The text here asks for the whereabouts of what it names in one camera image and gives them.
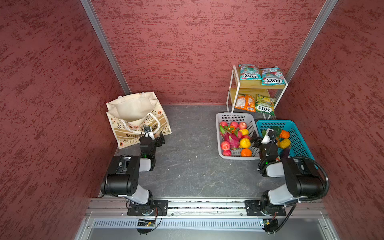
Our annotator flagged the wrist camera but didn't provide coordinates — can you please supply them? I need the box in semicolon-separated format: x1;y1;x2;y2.
146;130;155;140
261;129;277;144

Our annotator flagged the teal Fox's candy bag right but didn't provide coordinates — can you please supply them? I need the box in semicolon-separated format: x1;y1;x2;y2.
261;66;287;86

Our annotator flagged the orange fruit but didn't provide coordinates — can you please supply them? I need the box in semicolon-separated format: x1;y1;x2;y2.
241;149;252;158

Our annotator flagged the yellow lemon fruit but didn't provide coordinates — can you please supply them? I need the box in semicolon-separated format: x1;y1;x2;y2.
239;138;252;149

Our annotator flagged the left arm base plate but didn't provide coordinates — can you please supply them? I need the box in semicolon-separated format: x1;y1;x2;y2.
127;200;169;217

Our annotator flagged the red apple back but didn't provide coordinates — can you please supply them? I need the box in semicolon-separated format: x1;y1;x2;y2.
238;122;247;130

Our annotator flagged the small red fruit front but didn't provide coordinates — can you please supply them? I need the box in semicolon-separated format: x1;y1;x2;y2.
222;150;232;157

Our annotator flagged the white wooden two-tier shelf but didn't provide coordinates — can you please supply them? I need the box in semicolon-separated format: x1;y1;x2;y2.
226;66;288;113

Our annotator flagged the orange bell pepper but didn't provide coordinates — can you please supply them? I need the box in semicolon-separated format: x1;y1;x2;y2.
279;130;290;139

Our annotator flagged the pink dragon fruit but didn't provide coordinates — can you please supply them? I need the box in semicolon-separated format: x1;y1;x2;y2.
219;125;240;149

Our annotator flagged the red apple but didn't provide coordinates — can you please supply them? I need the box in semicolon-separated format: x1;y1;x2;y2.
221;141;231;151
238;122;247;130

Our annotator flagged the teal Fox's candy bag left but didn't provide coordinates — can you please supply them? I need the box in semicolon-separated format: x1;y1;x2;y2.
239;64;262;81

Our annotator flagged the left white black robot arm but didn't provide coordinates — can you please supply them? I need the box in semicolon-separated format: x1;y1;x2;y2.
101;127;166;216

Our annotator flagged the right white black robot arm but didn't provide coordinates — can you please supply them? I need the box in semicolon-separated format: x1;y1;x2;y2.
256;141;330;216

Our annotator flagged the yellow fruit in white basket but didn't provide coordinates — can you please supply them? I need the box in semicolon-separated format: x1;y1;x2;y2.
239;129;249;136

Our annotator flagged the teal fox's candy bag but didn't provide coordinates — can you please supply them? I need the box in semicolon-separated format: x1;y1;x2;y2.
239;64;262;81
261;66;287;86

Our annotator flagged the yellow bell pepper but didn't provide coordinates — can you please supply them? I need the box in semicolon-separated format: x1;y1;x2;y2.
279;139;291;150

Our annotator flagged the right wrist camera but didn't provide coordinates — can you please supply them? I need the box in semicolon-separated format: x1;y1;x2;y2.
261;129;277;144

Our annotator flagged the orange snack bag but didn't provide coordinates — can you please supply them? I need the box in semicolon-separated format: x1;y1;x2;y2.
235;94;256;113

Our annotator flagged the cream floral tote bag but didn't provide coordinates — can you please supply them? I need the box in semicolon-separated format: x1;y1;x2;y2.
106;92;172;150

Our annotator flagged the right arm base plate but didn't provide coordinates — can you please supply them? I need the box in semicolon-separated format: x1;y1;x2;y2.
245;200;287;217

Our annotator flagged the aluminium rail frame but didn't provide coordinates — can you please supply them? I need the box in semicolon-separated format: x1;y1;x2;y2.
75;197;339;240

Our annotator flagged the white plastic fruit basket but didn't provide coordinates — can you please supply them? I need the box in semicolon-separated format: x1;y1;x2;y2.
216;113;260;161

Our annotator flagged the teal plastic vegetable basket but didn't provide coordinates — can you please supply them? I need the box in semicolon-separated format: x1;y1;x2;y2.
256;120;315;160

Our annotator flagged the green Fox's candy bag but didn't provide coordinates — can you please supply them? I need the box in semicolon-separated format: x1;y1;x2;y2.
255;95;276;116

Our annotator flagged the red apple front left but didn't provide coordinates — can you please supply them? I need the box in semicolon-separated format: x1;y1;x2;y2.
221;141;231;151

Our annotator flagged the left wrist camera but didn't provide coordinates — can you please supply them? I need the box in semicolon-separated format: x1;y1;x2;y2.
146;130;155;140

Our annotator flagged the green bell pepper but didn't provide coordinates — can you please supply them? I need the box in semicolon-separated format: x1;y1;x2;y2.
271;126;282;138

